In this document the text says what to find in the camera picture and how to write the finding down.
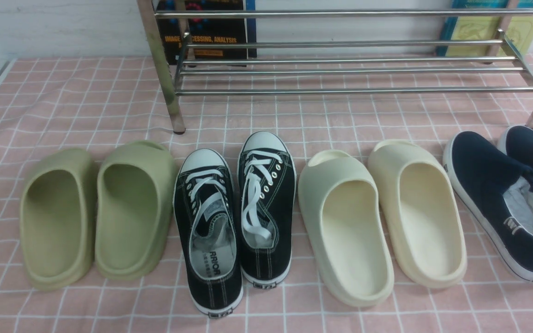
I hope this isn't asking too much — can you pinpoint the black canvas sneaker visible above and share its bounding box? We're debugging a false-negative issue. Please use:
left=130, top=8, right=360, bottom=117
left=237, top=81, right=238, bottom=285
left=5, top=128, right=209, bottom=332
left=237, top=131, right=297, bottom=289
left=173, top=149, right=243, bottom=318

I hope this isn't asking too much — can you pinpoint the metal shoe rack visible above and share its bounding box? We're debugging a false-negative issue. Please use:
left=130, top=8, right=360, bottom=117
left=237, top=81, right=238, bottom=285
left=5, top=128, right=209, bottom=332
left=137, top=0, right=533, bottom=135

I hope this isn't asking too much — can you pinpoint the left navy slip-on shoe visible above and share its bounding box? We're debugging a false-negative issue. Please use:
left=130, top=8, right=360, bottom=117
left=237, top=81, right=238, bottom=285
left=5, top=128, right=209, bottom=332
left=443, top=131, right=533, bottom=282

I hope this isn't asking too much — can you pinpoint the left cream foam slide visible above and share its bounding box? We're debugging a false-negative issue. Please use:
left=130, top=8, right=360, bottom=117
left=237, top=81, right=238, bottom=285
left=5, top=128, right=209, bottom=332
left=298, top=149, right=394, bottom=307

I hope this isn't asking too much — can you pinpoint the cream foam slide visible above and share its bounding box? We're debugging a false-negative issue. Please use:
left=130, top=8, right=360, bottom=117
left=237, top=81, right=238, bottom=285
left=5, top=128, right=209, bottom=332
left=367, top=140, right=467, bottom=289
left=298, top=149, right=394, bottom=307

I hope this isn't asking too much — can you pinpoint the right green foam slide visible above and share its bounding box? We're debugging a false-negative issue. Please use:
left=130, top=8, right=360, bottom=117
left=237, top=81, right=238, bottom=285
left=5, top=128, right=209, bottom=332
left=95, top=141, right=177, bottom=280

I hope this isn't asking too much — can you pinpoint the green foam slide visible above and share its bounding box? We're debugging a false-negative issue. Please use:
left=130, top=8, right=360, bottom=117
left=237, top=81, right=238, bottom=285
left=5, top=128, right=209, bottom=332
left=19, top=148, right=98, bottom=291
left=95, top=141, right=177, bottom=280

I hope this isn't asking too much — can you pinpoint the black image processing book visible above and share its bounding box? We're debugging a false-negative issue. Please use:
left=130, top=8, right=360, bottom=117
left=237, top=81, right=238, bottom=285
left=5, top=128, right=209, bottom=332
left=157, top=0, right=257, bottom=65

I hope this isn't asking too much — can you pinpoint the right cream foam slide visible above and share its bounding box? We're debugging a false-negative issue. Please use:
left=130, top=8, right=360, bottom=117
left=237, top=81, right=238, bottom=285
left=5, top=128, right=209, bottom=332
left=367, top=140, right=467, bottom=289

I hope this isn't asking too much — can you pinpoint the left green foam slide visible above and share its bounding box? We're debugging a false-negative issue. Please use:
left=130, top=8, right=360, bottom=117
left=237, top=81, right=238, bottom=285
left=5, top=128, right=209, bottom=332
left=19, top=148, right=98, bottom=291

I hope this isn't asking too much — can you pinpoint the teal and yellow book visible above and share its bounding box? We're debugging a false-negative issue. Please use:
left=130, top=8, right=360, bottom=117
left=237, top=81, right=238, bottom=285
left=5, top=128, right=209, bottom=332
left=435, top=0, right=533, bottom=57

